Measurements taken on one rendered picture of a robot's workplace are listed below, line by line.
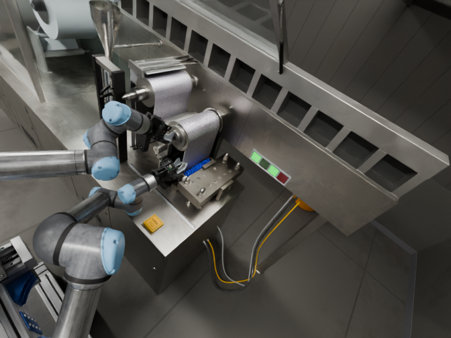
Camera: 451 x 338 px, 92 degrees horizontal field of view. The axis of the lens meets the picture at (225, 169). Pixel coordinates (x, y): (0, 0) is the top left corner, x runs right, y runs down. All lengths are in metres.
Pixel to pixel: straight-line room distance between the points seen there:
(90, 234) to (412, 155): 1.07
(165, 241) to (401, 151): 1.04
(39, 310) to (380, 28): 3.43
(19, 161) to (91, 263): 0.32
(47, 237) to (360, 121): 1.06
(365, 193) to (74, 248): 1.06
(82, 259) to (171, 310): 1.34
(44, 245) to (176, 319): 1.39
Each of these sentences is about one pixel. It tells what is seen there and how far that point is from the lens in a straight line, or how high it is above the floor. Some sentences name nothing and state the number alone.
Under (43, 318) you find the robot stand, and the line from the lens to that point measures 1.83.
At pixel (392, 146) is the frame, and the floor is 1.61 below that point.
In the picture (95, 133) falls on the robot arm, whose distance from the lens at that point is 0.82.
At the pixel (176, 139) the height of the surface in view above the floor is 1.26.
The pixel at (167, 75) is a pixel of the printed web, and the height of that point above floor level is 1.41.
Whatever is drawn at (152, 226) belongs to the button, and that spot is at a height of 0.92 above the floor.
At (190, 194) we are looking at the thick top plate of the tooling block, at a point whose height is 1.03.
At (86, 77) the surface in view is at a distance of 1.90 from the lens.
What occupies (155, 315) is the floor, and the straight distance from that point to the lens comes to 1.96.
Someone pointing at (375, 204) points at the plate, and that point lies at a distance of 1.13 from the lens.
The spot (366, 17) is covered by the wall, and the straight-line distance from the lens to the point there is 2.90.
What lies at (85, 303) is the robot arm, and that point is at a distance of 0.76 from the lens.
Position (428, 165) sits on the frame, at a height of 1.62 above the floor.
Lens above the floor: 1.93
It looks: 44 degrees down
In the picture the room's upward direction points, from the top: 24 degrees clockwise
